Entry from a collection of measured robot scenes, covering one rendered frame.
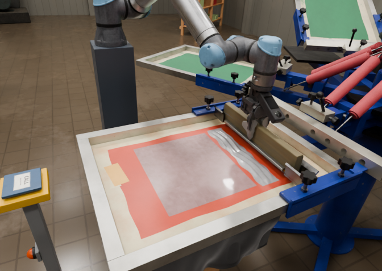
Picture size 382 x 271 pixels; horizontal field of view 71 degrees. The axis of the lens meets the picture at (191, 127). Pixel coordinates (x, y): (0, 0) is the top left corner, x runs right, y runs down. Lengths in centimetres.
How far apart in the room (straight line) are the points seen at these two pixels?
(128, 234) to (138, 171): 24
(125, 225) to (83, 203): 147
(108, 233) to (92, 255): 121
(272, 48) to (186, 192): 51
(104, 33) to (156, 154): 65
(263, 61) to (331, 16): 154
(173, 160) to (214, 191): 20
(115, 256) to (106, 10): 102
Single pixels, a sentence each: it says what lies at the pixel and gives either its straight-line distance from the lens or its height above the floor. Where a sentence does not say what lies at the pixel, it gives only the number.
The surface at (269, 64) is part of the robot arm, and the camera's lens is 90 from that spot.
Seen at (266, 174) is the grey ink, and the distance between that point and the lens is 94.
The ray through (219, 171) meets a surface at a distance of 92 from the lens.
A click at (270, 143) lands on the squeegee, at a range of 95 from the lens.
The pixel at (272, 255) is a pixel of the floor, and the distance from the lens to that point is 195.
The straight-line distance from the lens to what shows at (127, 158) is 97.
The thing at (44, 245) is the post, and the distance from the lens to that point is 113.
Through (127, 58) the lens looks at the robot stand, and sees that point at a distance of 137.
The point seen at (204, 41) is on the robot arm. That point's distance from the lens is 87.
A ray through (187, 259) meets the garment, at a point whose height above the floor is 81.
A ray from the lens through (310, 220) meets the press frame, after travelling 222.
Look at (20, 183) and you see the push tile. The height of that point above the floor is 97.
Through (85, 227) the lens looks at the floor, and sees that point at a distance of 206.
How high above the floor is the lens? 154
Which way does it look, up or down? 31 degrees down
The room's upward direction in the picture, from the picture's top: 3 degrees clockwise
